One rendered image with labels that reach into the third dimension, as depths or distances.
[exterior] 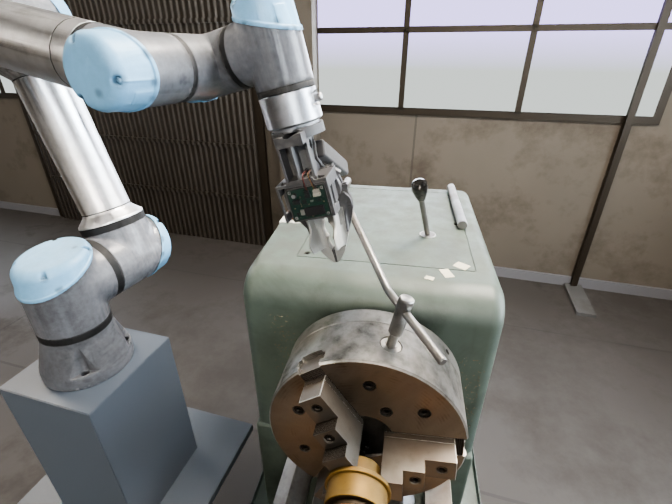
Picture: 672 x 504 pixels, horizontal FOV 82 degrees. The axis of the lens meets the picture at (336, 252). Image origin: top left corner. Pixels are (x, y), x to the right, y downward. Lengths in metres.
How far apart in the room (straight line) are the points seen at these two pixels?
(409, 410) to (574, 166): 2.68
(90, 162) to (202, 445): 0.71
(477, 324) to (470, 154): 2.38
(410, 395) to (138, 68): 0.52
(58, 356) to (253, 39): 0.60
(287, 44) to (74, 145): 0.45
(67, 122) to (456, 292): 0.72
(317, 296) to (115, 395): 0.39
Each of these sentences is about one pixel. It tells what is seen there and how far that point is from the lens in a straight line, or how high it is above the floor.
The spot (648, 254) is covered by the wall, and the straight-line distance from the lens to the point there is 3.52.
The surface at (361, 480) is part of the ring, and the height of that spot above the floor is 1.12.
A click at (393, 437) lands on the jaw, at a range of 0.65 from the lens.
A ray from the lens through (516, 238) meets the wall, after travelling 3.26.
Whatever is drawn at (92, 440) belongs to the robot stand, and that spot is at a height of 1.03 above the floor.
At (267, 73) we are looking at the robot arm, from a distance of 0.50.
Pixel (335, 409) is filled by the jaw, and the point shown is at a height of 1.17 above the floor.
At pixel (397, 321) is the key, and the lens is 0.55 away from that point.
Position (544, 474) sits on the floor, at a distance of 2.12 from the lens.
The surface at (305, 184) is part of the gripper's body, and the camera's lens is 0.50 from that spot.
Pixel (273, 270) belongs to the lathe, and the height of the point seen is 1.25.
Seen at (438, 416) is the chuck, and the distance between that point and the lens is 0.62.
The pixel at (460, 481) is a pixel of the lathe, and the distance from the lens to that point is 1.02.
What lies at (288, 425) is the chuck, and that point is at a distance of 0.69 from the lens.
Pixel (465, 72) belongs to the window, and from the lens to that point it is 2.92.
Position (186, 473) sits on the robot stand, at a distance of 1.09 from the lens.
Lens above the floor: 1.62
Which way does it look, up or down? 28 degrees down
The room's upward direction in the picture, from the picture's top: straight up
